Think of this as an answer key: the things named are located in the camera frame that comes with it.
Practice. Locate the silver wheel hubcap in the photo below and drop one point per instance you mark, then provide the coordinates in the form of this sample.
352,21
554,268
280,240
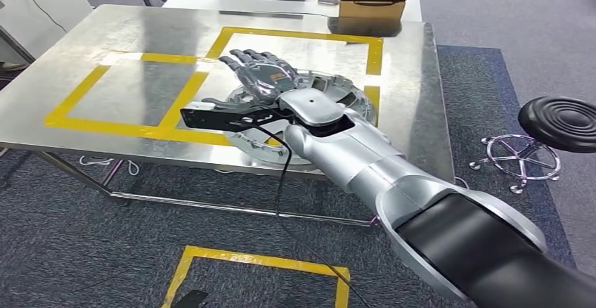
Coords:
347,98

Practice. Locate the steel workbench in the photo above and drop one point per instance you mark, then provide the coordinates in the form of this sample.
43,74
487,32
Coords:
116,31

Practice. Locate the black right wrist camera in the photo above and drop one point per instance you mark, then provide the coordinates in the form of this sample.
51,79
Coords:
205,118

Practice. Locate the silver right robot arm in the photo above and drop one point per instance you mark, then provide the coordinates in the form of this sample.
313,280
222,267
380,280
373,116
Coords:
363,161

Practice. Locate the chrome stool base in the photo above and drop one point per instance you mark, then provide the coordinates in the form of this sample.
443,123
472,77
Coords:
521,159

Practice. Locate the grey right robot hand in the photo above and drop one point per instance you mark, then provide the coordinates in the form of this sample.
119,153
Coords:
267,77

